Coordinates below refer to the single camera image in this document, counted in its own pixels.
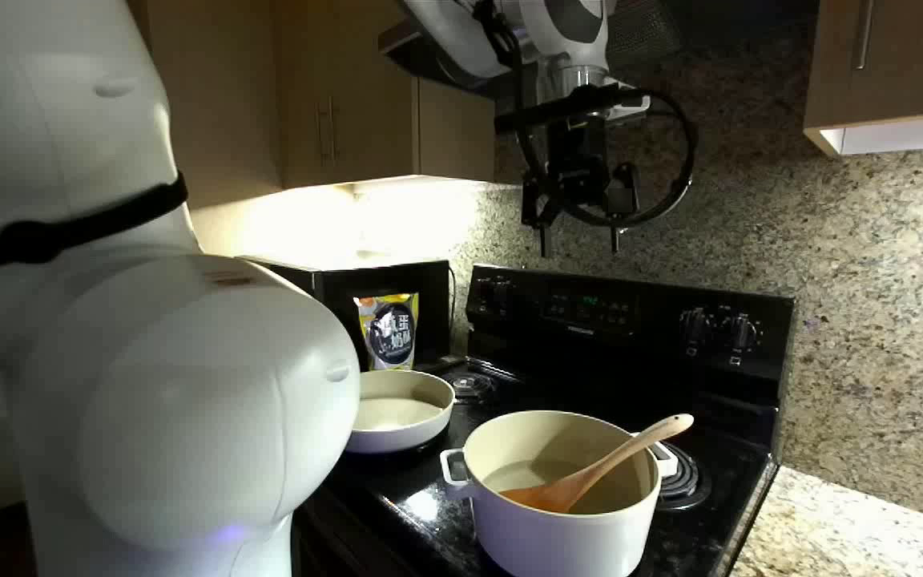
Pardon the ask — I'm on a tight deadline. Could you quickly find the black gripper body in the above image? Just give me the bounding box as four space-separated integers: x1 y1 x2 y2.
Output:
519 125 642 230

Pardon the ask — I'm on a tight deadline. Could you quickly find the white pot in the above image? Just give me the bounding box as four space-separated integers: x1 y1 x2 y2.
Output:
437 408 682 577

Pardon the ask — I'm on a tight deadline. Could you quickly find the wood wall cabinet with handles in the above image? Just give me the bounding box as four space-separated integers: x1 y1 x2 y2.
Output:
800 0 923 159

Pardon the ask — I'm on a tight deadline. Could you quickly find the coil burner beside pot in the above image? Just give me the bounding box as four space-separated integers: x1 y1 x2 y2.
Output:
651 446 716 513

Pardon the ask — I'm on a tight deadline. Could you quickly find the black microwave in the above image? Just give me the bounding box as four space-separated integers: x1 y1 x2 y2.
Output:
257 257 454 377

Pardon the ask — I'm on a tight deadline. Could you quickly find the black strap on arm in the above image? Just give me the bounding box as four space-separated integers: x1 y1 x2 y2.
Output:
0 172 190 280

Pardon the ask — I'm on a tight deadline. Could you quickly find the white shallow pan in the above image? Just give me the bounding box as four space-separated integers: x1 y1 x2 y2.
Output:
344 364 459 457

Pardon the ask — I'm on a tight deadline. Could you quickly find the yellow snack bag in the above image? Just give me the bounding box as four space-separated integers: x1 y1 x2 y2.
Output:
348 288 423 374

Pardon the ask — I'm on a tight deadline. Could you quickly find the wooden spoon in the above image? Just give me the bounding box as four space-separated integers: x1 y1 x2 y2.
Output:
499 410 699 513

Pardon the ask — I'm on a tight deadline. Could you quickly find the metal cabinet handle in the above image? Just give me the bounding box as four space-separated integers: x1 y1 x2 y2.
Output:
851 0 878 74

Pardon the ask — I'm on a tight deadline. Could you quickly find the plain wood wall cabinet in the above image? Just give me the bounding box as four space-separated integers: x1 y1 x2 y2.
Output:
123 0 499 210

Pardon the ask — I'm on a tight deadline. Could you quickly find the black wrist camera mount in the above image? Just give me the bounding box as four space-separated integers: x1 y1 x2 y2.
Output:
491 84 655 139

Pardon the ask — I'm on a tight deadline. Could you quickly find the black electric stove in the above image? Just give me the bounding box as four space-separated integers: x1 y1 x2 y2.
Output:
294 262 799 577

